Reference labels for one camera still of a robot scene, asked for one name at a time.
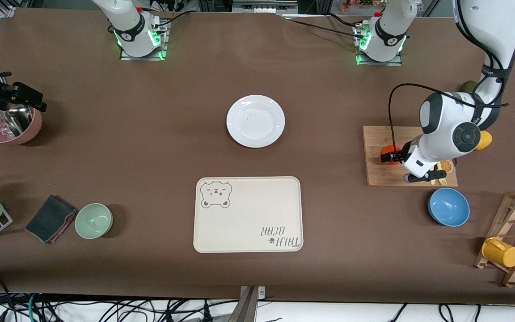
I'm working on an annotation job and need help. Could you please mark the orange mandarin fruit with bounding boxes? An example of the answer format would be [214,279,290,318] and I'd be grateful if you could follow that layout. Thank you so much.
[381,144,404,165]

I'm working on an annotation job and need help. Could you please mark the white round plate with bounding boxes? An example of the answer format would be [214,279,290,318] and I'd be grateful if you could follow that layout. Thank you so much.
[226,94,286,148]

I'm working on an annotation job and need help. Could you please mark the bamboo cutting board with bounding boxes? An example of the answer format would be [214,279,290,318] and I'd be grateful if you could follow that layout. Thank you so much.
[363,126,459,187]

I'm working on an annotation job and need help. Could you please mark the metal scoop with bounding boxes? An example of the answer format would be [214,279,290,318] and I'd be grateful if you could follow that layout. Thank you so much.
[0,105,33,137]

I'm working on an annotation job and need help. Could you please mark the pink bowl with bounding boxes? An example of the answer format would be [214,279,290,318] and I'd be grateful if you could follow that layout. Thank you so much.
[0,104,42,145]

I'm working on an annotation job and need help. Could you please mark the blue bowl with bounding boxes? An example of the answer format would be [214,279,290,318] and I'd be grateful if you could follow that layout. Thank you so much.
[428,187,470,227]

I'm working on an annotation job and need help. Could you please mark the yellow lemon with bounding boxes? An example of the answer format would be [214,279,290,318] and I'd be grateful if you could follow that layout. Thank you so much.
[474,130,493,151]

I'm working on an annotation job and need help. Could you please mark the dark grey folded cloth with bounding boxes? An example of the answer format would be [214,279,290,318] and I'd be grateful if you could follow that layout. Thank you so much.
[25,195,78,245]

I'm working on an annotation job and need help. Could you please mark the yellow mug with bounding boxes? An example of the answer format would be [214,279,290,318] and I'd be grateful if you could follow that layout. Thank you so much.
[481,237,515,268]

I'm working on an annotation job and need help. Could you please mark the pink folded cloth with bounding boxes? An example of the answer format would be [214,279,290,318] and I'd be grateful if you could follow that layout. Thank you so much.
[47,210,78,245]

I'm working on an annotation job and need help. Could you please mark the pale green bowl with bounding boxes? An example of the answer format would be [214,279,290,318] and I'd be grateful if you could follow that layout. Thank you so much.
[75,203,114,240]

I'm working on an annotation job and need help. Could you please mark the cream bear print tray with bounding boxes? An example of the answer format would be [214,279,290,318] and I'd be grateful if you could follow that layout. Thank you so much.
[193,176,304,254]

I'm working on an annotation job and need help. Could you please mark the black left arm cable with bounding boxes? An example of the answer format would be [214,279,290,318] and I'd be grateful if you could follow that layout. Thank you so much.
[388,83,511,155]

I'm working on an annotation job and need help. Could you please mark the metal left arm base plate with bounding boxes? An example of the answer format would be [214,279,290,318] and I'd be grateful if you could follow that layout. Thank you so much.
[355,27,403,67]

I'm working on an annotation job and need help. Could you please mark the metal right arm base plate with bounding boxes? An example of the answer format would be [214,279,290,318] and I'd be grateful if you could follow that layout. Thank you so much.
[120,18,169,61]

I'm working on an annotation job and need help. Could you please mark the black left base cable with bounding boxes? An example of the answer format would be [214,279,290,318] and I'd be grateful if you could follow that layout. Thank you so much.
[280,13,365,38]

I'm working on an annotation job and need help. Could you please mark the black base cable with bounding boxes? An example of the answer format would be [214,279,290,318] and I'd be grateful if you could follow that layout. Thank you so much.
[150,9,193,34]
[280,13,365,38]

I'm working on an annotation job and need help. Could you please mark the black right base cable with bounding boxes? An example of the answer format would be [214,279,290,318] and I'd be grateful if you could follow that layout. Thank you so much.
[150,9,193,34]

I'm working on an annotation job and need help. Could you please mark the metal table edge bracket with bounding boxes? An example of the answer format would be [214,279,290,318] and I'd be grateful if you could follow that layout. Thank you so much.
[235,285,267,322]

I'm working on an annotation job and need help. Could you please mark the green floor cable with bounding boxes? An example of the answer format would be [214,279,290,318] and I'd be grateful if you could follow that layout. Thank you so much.
[27,293,39,322]

